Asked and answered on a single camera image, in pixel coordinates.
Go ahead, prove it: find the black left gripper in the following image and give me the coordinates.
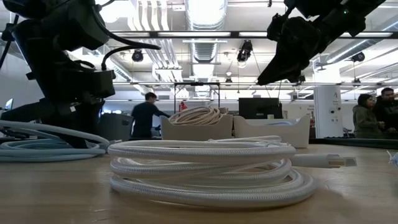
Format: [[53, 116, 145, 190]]
[[26, 60, 105, 149]]

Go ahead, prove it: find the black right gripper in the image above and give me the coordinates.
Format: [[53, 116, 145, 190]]
[[257, 12, 323, 86]]

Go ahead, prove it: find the light blue USB cable coil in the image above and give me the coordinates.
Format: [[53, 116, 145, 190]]
[[0, 119, 110, 163]]

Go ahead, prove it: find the beige USB cable coil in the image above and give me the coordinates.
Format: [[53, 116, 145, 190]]
[[169, 106, 225, 126]]

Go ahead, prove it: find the white braided USB cable coil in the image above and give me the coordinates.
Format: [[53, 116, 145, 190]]
[[107, 135, 358, 208]]

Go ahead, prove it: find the black background monitor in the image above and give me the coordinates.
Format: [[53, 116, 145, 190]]
[[238, 97, 284, 120]]

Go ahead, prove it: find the white round pillar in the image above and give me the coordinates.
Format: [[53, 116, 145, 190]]
[[313, 85, 343, 139]]

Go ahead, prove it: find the person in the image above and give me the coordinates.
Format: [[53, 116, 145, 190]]
[[130, 91, 171, 139], [373, 87, 398, 139], [352, 93, 385, 139]]

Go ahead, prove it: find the white plastic bin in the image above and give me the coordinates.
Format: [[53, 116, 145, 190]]
[[233, 114, 311, 149]]

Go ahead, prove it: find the black ceiling spotlight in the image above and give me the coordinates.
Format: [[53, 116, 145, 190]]
[[131, 49, 145, 63], [350, 51, 366, 63]]

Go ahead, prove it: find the beige plastic bin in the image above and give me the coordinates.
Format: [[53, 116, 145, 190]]
[[160, 114, 234, 141]]

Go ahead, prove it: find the black overhead camera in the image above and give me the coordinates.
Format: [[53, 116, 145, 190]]
[[236, 39, 254, 63]]

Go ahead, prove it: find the silver ventilation duct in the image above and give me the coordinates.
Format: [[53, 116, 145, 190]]
[[184, 0, 228, 99]]

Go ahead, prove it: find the black background frame stand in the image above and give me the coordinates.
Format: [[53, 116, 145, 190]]
[[173, 82, 221, 114]]

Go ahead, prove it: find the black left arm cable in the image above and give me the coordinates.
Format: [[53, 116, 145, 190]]
[[91, 6, 162, 72]]

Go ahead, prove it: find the pale blue cable end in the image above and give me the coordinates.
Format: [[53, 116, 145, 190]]
[[386, 150, 398, 170]]

